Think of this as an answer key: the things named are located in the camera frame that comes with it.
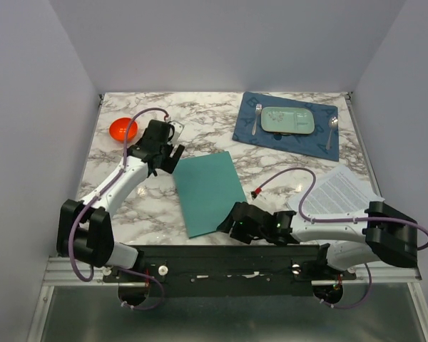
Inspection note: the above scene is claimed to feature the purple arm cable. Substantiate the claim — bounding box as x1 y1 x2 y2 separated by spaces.
68 107 170 311
251 167 428 309

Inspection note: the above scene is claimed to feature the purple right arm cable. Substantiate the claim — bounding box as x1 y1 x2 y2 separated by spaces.
251 167 428 309

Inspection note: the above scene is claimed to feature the silver fork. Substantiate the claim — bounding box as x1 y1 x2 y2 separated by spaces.
251 103 263 135

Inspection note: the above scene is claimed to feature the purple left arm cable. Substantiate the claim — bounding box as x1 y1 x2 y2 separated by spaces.
68 107 170 311

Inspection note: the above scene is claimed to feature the silver spoon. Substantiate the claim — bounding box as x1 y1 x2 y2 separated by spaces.
325 116 338 150

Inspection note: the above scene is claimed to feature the blue patterned placemat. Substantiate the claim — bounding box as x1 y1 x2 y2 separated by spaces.
233 92 340 162

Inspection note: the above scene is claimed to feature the black mounting base rail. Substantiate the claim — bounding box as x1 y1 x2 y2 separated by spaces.
103 244 341 297

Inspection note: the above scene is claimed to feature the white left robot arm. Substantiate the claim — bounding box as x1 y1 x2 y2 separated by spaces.
56 120 185 281

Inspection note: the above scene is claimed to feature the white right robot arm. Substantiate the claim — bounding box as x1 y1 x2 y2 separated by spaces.
217 202 418 279

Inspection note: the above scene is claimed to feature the aluminium frame rail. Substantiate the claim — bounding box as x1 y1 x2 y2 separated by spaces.
42 257 422 286

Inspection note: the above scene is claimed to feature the light green rectangular plate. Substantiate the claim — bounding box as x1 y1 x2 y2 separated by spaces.
260 107 315 135

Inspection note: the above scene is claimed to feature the teal plastic file folder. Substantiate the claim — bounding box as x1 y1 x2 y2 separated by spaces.
173 151 246 239

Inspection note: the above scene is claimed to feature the printed paper stack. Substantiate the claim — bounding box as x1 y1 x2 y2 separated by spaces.
302 165 384 216

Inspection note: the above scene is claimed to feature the orange plastic bowl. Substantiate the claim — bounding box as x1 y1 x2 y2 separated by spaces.
108 118 138 143

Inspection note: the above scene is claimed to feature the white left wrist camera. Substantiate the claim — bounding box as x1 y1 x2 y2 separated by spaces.
169 120 185 145

